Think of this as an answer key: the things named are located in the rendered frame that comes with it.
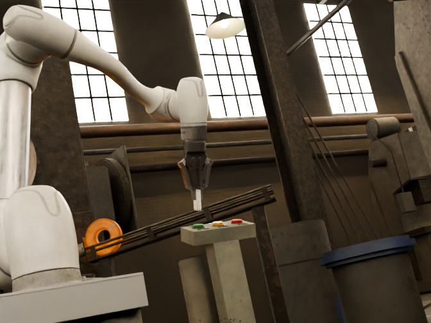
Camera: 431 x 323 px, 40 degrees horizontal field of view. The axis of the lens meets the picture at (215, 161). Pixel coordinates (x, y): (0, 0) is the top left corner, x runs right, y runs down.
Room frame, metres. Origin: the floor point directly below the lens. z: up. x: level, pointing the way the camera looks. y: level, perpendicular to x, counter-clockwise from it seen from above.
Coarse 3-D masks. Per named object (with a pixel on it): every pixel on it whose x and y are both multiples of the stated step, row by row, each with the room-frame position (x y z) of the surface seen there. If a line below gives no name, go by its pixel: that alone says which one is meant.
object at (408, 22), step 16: (400, 0) 3.33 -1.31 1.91; (416, 0) 3.49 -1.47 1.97; (400, 16) 3.70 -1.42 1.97; (416, 16) 3.54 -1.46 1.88; (400, 32) 3.75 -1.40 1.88; (416, 32) 3.59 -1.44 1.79; (400, 48) 3.80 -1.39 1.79; (416, 48) 3.64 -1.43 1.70; (400, 64) 3.80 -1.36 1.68; (416, 64) 3.68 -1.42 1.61; (416, 80) 3.73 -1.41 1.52; (416, 96) 3.74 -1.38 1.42; (416, 112) 3.79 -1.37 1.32
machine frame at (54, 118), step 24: (48, 72) 2.66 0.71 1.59; (48, 96) 2.65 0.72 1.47; (72, 96) 2.71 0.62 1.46; (48, 120) 2.65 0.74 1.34; (72, 120) 2.70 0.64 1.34; (48, 144) 2.64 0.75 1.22; (72, 144) 2.69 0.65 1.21; (48, 168) 2.63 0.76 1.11; (72, 168) 2.68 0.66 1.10; (72, 192) 2.68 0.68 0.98; (72, 216) 2.61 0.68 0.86; (96, 264) 2.65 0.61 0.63
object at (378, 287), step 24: (384, 240) 1.89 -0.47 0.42; (408, 240) 1.91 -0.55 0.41; (336, 264) 1.95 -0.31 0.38; (360, 264) 1.91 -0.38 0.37; (384, 264) 1.90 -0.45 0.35; (408, 264) 1.95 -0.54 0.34; (336, 288) 2.05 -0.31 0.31; (360, 288) 1.92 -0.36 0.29; (384, 288) 1.90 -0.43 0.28; (408, 288) 1.92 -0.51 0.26; (360, 312) 1.94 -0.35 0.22; (384, 312) 1.90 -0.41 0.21; (408, 312) 1.91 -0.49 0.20
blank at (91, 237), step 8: (96, 224) 2.42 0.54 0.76; (104, 224) 2.42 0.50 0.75; (112, 224) 2.41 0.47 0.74; (88, 232) 2.43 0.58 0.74; (96, 232) 2.42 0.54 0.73; (112, 232) 2.41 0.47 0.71; (120, 232) 2.41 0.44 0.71; (88, 240) 2.43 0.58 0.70; (96, 240) 2.43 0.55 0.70; (96, 248) 2.42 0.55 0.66; (112, 248) 2.42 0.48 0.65
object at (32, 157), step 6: (30, 144) 2.45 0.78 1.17; (30, 150) 2.45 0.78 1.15; (30, 156) 2.45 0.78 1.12; (36, 156) 2.46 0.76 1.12; (30, 162) 2.45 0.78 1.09; (36, 162) 2.46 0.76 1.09; (30, 168) 2.45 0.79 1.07; (36, 168) 2.46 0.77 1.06; (30, 174) 2.44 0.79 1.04; (30, 180) 2.44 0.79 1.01
